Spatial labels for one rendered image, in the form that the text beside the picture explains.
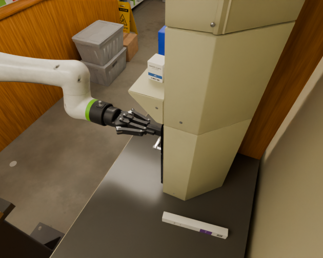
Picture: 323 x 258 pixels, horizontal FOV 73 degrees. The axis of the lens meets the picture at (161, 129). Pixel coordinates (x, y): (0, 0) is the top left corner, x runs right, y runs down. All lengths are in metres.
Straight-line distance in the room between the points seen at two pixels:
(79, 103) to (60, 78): 0.11
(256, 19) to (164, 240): 0.83
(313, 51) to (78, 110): 0.84
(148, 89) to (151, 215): 0.59
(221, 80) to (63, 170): 2.08
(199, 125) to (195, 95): 0.11
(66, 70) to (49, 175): 1.72
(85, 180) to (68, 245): 1.28
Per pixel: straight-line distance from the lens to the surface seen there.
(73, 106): 0.89
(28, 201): 2.40
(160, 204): 1.05
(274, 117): 1.05
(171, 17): 0.49
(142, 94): 0.63
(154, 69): 0.66
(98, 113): 0.84
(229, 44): 0.50
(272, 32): 0.56
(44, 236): 2.18
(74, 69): 0.84
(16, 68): 0.94
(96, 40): 2.94
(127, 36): 3.84
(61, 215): 2.21
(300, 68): 0.92
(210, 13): 0.47
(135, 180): 1.11
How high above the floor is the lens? 1.91
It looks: 49 degrees down
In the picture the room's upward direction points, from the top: straight up
